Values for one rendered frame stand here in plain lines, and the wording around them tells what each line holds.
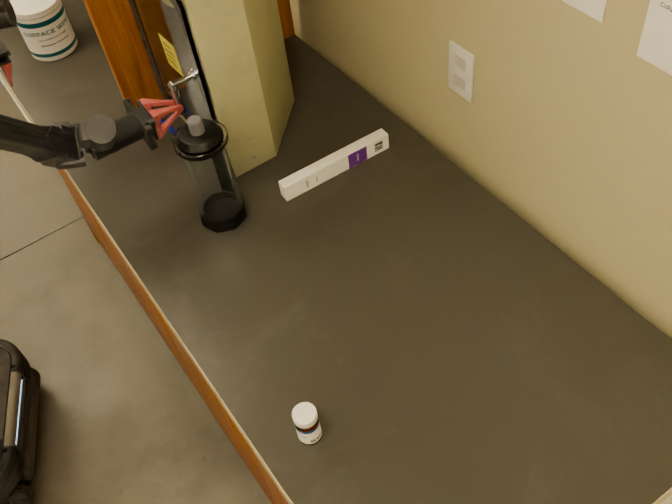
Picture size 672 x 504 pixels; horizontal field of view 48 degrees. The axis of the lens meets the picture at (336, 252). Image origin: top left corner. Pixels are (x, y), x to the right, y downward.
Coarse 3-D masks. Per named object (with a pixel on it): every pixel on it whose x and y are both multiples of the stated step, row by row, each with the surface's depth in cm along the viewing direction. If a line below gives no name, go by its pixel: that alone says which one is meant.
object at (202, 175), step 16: (224, 128) 145; (208, 160) 143; (224, 160) 146; (192, 176) 147; (208, 176) 146; (224, 176) 148; (208, 192) 149; (224, 192) 150; (208, 208) 153; (224, 208) 153; (240, 208) 157
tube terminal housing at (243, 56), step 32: (192, 0) 135; (224, 0) 138; (256, 0) 149; (192, 32) 140; (224, 32) 143; (256, 32) 150; (224, 64) 147; (256, 64) 152; (224, 96) 152; (256, 96) 157; (288, 96) 178; (256, 128) 163; (256, 160) 169
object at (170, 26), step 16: (144, 0) 152; (160, 0) 143; (176, 0) 135; (144, 16) 159; (160, 16) 148; (176, 16) 139; (144, 32) 166; (160, 32) 155; (176, 32) 145; (160, 48) 161; (176, 48) 150; (192, 48) 142; (160, 64) 169; (192, 64) 146; (192, 96) 159; (208, 96) 151; (192, 112) 166; (208, 112) 155
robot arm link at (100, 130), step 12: (96, 120) 140; (108, 120) 140; (84, 132) 139; (96, 132) 139; (108, 132) 140; (84, 144) 141; (96, 144) 140; (108, 144) 141; (84, 156) 146; (60, 168) 147
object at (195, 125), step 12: (192, 120) 140; (204, 120) 145; (180, 132) 143; (192, 132) 141; (204, 132) 142; (216, 132) 142; (180, 144) 142; (192, 144) 141; (204, 144) 141; (216, 144) 142
